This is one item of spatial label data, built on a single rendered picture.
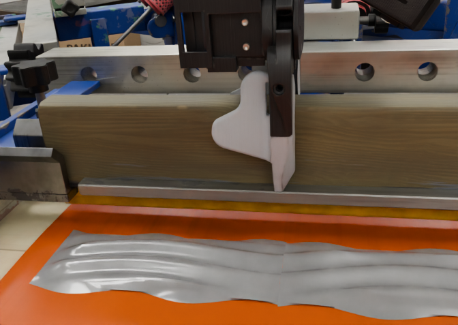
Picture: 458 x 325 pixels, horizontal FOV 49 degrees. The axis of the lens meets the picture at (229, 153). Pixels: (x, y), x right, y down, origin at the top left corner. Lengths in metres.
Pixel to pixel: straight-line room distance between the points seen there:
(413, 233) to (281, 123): 0.14
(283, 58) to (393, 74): 0.30
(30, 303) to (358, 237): 0.24
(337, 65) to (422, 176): 0.24
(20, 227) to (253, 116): 0.23
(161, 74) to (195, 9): 0.30
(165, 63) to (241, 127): 0.29
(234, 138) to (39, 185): 0.18
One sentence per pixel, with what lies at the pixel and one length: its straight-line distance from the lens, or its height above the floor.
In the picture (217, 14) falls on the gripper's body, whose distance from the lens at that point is 0.34.
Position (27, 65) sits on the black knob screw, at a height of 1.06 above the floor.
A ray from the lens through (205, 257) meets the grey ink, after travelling 0.38.
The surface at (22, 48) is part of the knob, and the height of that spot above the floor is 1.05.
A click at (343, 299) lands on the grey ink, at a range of 0.34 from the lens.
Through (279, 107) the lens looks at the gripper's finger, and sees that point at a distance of 0.33.
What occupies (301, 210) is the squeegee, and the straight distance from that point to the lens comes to 0.42.
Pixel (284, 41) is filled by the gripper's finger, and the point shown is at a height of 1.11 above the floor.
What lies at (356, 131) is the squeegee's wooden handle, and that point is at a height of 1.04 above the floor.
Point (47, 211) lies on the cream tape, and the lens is 0.49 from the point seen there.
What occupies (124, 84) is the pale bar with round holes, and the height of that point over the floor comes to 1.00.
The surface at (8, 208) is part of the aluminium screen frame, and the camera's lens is 0.50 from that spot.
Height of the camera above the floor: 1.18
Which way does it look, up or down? 25 degrees down
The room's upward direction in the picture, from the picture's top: 4 degrees counter-clockwise
